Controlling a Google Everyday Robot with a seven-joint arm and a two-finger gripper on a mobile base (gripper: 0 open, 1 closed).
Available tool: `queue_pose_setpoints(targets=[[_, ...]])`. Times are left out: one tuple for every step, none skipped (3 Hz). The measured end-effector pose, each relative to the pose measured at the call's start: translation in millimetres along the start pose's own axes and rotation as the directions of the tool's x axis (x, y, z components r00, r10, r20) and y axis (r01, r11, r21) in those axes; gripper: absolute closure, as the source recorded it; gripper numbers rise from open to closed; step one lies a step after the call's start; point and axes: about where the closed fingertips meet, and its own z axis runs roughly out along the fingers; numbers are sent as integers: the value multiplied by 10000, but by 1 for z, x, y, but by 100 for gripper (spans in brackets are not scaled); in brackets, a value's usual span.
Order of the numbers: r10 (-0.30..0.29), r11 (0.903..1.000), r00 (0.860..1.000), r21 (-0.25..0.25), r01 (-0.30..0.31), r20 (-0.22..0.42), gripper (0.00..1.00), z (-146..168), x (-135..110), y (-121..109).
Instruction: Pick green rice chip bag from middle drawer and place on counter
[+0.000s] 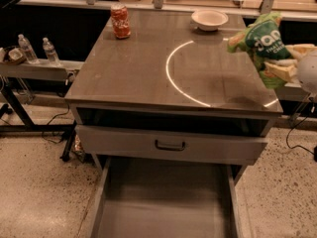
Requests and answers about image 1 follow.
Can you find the white bowl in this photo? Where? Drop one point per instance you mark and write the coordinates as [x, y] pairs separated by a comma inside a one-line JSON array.
[[209, 20]]

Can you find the green rice chip bag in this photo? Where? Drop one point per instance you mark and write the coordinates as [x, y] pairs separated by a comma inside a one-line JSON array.
[[262, 41]]

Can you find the left clear water bottle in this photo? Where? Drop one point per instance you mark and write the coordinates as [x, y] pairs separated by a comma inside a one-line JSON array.
[[27, 49]]

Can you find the right clear water bottle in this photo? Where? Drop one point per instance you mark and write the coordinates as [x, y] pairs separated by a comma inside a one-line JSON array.
[[50, 52]]

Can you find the clear water bottle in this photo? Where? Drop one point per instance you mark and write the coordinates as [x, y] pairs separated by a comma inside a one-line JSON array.
[[27, 49], [50, 52]]

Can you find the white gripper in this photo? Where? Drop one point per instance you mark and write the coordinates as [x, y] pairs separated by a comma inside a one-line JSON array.
[[309, 72]]

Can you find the grey drawer cabinet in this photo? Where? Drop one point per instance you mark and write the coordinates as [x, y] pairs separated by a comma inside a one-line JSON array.
[[169, 76]]

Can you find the small round container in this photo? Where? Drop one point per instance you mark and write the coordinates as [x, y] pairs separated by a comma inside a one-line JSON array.
[[13, 56]]

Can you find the orange soda can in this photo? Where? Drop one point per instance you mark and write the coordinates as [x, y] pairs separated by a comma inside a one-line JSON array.
[[120, 21]]

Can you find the open middle drawer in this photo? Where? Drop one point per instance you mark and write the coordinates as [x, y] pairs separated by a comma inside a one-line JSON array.
[[143, 198]]

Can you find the top drawer with handle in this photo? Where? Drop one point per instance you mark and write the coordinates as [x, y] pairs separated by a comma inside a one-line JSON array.
[[175, 146]]

